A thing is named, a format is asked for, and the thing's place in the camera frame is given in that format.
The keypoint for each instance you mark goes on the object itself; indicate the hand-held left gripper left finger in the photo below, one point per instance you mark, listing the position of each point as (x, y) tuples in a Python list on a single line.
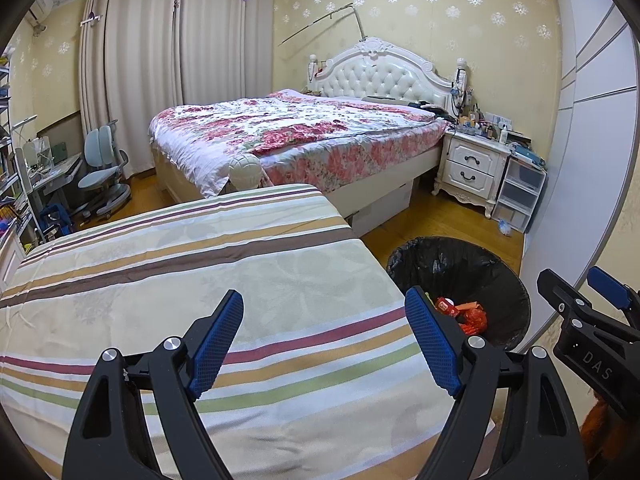
[(215, 345)]

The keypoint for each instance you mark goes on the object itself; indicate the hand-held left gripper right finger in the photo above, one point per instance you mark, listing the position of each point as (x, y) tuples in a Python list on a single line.
[(432, 345)]

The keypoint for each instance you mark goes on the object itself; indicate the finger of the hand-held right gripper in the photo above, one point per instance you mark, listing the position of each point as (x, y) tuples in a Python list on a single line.
[(607, 285), (555, 285)]

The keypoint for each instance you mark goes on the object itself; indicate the orange mesh net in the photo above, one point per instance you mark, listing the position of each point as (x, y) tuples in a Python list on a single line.
[(474, 322)]

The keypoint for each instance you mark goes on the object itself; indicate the bin with black bag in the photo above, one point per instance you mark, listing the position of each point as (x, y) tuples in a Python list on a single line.
[(450, 260)]

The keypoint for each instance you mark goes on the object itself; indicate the person's right forearm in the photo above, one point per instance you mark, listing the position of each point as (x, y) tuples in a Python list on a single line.
[(597, 420)]

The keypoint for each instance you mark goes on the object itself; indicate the red printed wrapper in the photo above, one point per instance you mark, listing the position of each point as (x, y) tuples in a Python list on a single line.
[(445, 306)]

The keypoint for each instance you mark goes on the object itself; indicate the small crumpled white wrapper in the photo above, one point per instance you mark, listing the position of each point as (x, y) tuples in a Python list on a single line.
[(505, 227)]

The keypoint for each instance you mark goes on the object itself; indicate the clear plastic drawer unit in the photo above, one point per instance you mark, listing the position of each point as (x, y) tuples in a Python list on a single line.
[(517, 195)]

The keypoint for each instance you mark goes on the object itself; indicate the striped cloth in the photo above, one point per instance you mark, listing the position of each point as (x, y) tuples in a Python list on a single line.
[(150, 270)]

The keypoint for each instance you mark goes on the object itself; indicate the white wardrobe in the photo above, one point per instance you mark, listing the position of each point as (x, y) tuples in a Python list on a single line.
[(590, 160)]

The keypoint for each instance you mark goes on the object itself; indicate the white underbed box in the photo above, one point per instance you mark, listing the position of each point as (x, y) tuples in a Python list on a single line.
[(385, 207)]

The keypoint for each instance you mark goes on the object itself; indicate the white nightstand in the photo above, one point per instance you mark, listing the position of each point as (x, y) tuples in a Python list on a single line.
[(470, 165)]

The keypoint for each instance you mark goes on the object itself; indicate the white ball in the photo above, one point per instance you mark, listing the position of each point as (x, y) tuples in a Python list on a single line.
[(245, 172)]

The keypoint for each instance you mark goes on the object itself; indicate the clutter of small bottles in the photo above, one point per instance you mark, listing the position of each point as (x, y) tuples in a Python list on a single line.
[(485, 122)]

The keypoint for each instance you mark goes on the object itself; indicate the pink floral blanket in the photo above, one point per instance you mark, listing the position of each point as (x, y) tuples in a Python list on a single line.
[(280, 125)]

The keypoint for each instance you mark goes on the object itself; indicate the pale blue desk chair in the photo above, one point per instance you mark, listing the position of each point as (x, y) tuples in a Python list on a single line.
[(102, 142)]

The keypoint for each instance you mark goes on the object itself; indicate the grey study desk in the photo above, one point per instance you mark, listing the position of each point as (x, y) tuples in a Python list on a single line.
[(60, 170)]

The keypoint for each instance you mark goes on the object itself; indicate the pile of colourful toys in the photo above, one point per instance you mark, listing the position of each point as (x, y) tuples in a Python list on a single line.
[(7, 220)]

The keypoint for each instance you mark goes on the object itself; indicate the white bookshelf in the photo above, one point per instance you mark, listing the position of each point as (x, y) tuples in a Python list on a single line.
[(10, 185)]

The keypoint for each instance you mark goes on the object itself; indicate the bed with white tufted headboard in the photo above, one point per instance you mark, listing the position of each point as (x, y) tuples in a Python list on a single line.
[(380, 75)]

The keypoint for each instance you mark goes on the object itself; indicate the beige curtain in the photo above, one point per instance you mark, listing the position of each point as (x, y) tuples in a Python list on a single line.
[(225, 35), (135, 60)]

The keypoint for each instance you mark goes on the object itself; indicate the white air conditioner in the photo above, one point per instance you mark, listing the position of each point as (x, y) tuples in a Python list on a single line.
[(40, 10)]

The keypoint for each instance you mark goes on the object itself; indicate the thin rod on wall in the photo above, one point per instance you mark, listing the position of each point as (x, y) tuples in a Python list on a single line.
[(359, 22)]

